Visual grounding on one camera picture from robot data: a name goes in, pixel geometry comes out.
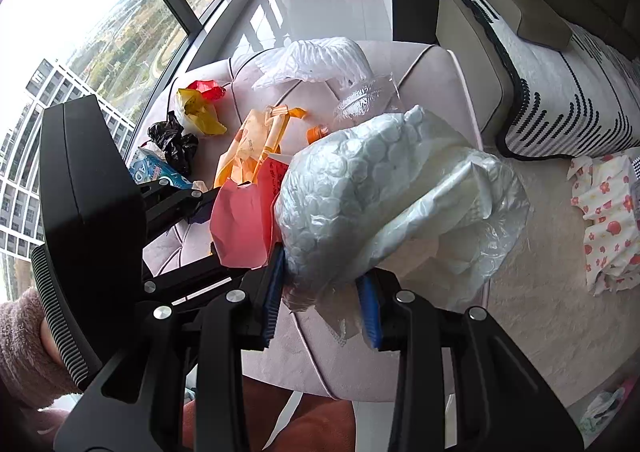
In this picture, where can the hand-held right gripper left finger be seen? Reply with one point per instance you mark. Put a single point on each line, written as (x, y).
(272, 297)

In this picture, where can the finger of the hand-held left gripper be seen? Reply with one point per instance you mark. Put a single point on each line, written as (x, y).
(190, 278)
(170, 204)

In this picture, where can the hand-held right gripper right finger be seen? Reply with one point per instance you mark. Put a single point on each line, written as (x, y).
(371, 312)

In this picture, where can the pink paper sheet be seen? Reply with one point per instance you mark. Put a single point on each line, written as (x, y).
(240, 222)

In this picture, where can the white bubble wrap bag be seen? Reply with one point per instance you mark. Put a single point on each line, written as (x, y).
(350, 182)

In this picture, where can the clear bottle with orange cap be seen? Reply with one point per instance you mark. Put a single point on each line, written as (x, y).
(365, 100)

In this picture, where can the blue tissue packet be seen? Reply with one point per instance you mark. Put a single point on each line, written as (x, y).
(145, 170)

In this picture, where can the black plastic bag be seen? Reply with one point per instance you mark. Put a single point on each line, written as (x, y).
(172, 142)

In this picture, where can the pink tufted ottoman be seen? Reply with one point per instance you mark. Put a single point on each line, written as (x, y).
(310, 362)

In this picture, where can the high-rise building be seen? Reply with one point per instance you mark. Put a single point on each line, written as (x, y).
(20, 157)

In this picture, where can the yellow plastic bag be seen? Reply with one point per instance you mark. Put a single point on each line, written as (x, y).
(192, 107)

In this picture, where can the orange plastic bag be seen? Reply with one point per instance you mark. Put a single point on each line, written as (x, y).
(250, 137)

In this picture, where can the red plastic bag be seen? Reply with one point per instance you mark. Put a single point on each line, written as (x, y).
(207, 91)

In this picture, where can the person's leg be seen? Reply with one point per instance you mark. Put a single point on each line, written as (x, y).
(310, 427)

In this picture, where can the white knitted cloth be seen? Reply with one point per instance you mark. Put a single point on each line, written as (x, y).
(310, 60)

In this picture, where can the white plastic bag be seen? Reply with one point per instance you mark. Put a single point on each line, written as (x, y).
(600, 412)

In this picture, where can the white floral cloth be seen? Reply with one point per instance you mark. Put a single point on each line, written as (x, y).
(605, 217)

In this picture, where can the black white striped blanket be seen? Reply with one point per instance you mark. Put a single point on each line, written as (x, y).
(560, 97)

